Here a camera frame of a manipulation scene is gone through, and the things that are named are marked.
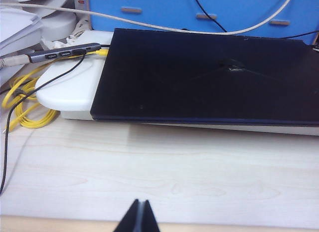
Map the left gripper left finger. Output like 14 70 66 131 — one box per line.
119 199 142 232

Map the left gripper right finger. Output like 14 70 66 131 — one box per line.
142 199 160 232

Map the black closed laptop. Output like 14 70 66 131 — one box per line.
90 27 319 128

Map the white desk riser stand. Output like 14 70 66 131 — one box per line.
34 29 319 137

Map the grey USB hub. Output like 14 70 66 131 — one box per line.
26 42 102 64

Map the white crumpled tissue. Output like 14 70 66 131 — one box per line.
41 33 83 52

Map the white desk fan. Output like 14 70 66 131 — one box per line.
14 0 78 39

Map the blue wooden organizer box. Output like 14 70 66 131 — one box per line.
88 0 319 46

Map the white paper stack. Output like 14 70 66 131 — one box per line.
0 6 44 87

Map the yellow flat network cable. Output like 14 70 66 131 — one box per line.
1 48 110 130

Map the thin black hub cable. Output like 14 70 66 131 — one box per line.
0 51 87 196

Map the grey hub lead cable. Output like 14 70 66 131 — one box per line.
0 54 32 68

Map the white braided cable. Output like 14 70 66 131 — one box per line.
0 0 296 35

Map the thin black monitor cable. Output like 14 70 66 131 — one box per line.
189 0 228 32

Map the black mouse cable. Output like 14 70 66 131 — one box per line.
281 31 319 40

